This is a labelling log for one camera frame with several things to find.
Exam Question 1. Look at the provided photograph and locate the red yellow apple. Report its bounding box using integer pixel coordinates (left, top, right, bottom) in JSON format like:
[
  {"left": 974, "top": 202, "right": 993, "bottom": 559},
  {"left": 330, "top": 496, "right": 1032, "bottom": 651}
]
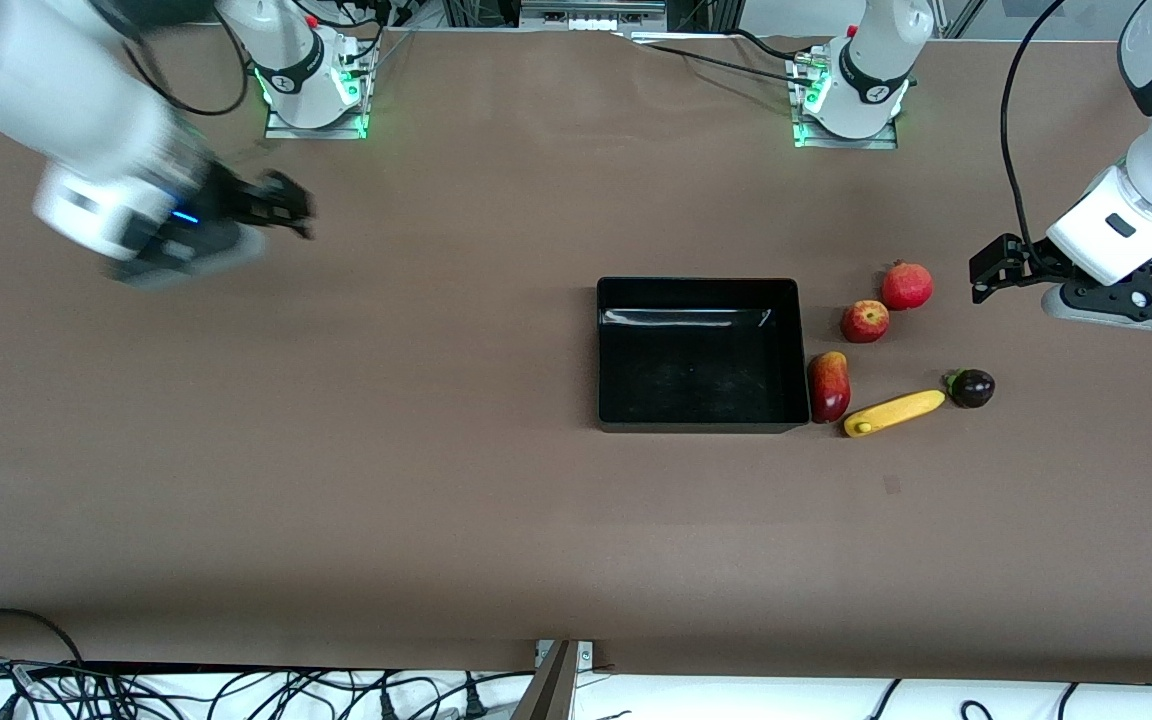
[{"left": 840, "top": 299, "right": 891, "bottom": 345}]

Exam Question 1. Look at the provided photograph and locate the yellow banana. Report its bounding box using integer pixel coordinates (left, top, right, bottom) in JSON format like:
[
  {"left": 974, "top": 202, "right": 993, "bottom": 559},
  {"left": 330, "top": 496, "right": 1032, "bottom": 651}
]
[{"left": 842, "top": 389, "right": 947, "bottom": 439}]

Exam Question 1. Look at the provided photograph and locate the black rectangular plastic box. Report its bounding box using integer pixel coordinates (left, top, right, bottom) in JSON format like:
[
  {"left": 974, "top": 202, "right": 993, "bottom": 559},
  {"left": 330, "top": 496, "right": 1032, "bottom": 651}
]
[{"left": 596, "top": 277, "right": 812, "bottom": 434}]

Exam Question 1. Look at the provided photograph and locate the grey metal equipment box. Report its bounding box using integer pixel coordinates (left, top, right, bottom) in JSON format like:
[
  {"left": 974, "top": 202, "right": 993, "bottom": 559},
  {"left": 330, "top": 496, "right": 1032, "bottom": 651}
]
[{"left": 521, "top": 0, "right": 667, "bottom": 31}]

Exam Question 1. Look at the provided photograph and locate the red pomegranate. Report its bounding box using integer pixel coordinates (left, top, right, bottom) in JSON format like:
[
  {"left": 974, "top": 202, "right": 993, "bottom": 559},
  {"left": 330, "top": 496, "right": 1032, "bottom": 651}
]
[{"left": 880, "top": 259, "right": 935, "bottom": 312}]

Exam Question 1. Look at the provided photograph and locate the dark purple mangosteen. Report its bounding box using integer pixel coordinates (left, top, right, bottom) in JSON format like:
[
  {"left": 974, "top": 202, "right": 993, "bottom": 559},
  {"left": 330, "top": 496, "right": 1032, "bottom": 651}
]
[{"left": 943, "top": 367, "right": 996, "bottom": 410}]

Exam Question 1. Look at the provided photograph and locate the red mango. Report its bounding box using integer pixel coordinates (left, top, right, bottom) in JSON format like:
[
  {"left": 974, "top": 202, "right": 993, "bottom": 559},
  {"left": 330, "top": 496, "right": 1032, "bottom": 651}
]
[{"left": 808, "top": 350, "right": 852, "bottom": 425}]

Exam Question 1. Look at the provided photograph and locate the brown table cover mat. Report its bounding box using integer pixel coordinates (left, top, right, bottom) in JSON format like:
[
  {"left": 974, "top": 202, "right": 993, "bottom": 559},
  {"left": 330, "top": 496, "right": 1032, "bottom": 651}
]
[{"left": 0, "top": 22, "right": 1152, "bottom": 687}]

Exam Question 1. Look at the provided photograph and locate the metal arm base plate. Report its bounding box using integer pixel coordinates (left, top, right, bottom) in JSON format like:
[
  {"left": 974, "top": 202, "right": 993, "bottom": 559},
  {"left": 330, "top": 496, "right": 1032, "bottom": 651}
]
[
  {"left": 792, "top": 50, "right": 900, "bottom": 150},
  {"left": 264, "top": 95, "right": 370, "bottom": 140}
]

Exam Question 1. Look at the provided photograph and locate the black looped cable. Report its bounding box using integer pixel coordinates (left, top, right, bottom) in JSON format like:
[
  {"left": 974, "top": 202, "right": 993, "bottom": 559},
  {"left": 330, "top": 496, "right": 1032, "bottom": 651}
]
[{"left": 121, "top": 20, "right": 252, "bottom": 119}]

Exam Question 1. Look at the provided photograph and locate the aluminium frame profile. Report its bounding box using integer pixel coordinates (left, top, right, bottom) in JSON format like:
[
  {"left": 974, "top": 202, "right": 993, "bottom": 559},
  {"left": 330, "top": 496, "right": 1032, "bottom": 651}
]
[{"left": 939, "top": 0, "right": 989, "bottom": 39}]

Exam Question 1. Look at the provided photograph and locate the small metal bracket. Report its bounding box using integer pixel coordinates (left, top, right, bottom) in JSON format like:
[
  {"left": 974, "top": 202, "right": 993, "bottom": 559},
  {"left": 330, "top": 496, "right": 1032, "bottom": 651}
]
[{"left": 534, "top": 640, "right": 595, "bottom": 669}]

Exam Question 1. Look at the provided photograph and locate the grey metal post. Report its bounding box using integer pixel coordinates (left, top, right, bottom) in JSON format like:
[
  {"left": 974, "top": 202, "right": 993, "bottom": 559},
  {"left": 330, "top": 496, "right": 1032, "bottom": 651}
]
[{"left": 511, "top": 640, "right": 577, "bottom": 720}]

